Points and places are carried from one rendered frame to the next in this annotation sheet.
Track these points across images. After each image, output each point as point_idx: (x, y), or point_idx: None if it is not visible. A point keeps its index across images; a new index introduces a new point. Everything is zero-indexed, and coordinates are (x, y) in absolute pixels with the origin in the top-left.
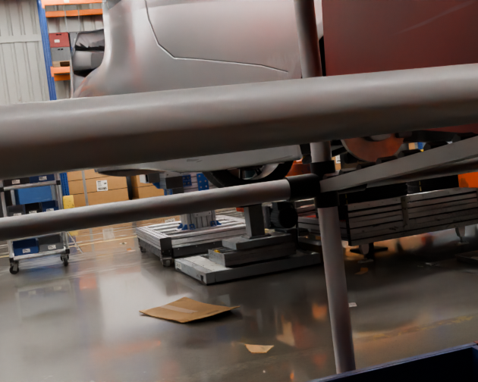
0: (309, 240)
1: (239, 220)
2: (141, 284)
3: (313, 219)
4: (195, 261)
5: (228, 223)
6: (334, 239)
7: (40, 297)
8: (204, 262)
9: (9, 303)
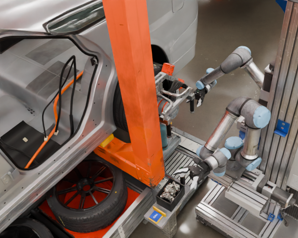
0: (128, 180)
1: (250, 235)
2: (209, 122)
3: (125, 179)
4: (196, 144)
5: (245, 215)
6: None
7: (251, 96)
8: (185, 142)
9: (257, 86)
